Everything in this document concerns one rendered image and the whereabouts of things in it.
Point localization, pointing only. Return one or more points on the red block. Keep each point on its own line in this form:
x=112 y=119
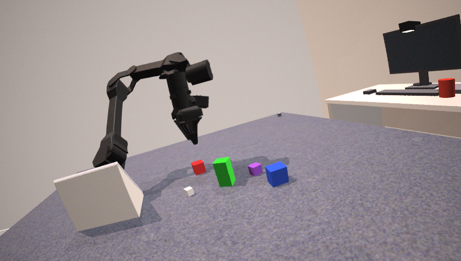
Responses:
x=198 y=167

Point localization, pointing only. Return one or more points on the green block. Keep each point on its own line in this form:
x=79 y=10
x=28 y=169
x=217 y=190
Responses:
x=222 y=166
x=226 y=180

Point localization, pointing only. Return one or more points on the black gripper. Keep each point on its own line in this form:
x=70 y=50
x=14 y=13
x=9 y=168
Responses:
x=187 y=118

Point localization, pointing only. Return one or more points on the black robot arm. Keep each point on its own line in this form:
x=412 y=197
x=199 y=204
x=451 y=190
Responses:
x=176 y=69

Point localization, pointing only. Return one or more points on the small purple cube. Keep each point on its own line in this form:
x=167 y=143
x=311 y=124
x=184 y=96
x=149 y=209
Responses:
x=255 y=169

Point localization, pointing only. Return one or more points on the blue cube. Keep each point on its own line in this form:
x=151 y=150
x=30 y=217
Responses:
x=277 y=174

